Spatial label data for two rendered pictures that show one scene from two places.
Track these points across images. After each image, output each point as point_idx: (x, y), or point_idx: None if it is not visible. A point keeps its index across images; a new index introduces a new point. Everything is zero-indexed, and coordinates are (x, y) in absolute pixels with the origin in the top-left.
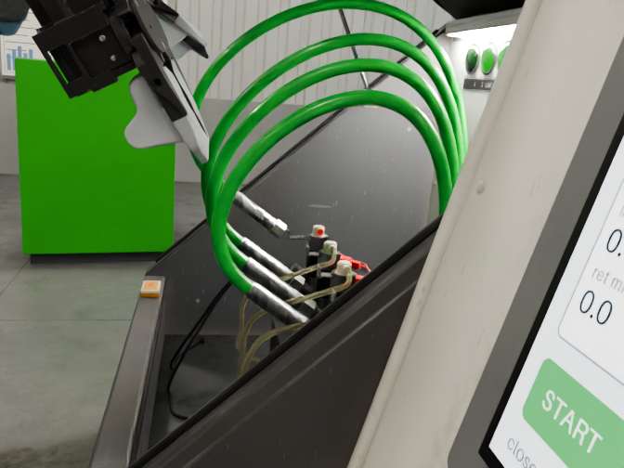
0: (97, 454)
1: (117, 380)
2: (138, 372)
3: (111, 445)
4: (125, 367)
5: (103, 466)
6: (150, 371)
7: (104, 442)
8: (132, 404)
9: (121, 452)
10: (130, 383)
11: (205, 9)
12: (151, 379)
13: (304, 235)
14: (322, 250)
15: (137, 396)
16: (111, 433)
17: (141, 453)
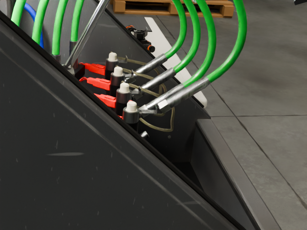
0: (218, 132)
1: (240, 166)
2: (232, 171)
3: (215, 135)
4: (243, 175)
5: (212, 128)
6: (226, 174)
7: (219, 136)
8: (220, 153)
9: (209, 133)
10: (231, 164)
11: None
12: (236, 218)
13: (142, 112)
14: (129, 92)
15: (221, 156)
16: (219, 140)
17: (214, 188)
